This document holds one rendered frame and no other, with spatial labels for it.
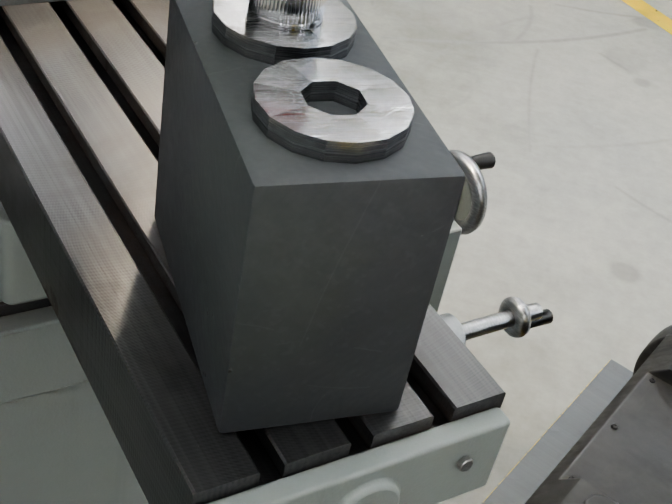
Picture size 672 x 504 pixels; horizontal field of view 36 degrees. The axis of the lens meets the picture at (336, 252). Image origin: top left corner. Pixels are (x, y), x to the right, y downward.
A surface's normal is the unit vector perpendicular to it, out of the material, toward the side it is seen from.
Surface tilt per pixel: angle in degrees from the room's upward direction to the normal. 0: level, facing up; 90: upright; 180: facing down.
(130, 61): 0
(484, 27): 0
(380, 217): 90
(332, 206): 90
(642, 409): 0
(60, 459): 90
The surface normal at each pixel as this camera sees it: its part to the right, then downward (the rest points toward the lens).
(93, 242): 0.16, -0.77
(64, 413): 0.48, 0.60
